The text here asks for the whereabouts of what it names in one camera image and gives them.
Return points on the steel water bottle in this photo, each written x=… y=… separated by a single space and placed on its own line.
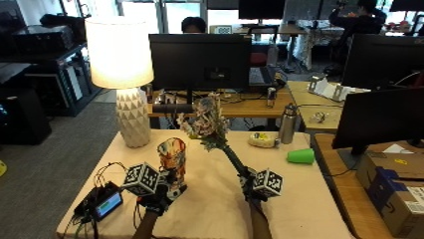
x=289 y=124

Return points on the black box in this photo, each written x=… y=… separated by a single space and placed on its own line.
x=22 y=114

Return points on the black device with lit screen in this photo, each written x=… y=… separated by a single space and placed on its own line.
x=103 y=202

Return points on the artificial flower bouquet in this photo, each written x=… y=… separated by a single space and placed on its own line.
x=212 y=132

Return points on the green plastic cup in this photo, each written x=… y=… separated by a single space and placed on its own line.
x=301 y=156

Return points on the colourful painted vase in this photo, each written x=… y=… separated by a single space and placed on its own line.
x=173 y=162

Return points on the white marker cube on glove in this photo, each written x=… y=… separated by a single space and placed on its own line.
x=267 y=182
x=141 y=178

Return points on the black distant monitor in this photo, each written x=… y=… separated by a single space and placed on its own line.
x=261 y=9

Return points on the person's right hand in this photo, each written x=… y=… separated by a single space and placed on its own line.
x=251 y=189

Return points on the wooden side desk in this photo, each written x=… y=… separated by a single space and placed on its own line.
x=325 y=109

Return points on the person's left hand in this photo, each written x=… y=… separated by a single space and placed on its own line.
x=164 y=194

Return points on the cardboard box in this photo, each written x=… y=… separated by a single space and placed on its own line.
x=392 y=192

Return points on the white marker cube on right glove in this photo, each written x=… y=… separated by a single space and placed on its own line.
x=267 y=182

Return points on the small silver crumpled object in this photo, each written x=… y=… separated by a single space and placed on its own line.
x=319 y=117

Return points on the white marker cube on left glove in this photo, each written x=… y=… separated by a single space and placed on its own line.
x=141 y=178

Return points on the black cylinder speaker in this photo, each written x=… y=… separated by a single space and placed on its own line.
x=173 y=108

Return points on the large black computer monitor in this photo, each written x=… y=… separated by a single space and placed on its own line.
x=382 y=61

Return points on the cream tablecloth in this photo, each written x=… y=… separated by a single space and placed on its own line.
x=212 y=212

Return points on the white table lamp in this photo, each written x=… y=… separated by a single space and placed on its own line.
x=121 y=76

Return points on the white and yellow tape roll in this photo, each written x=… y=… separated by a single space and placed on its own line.
x=263 y=139

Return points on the white folded stand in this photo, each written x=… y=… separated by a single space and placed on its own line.
x=329 y=88

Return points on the black shelf unit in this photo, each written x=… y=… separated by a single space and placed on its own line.
x=53 y=76

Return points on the black tilted computer monitor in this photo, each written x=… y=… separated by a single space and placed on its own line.
x=379 y=119

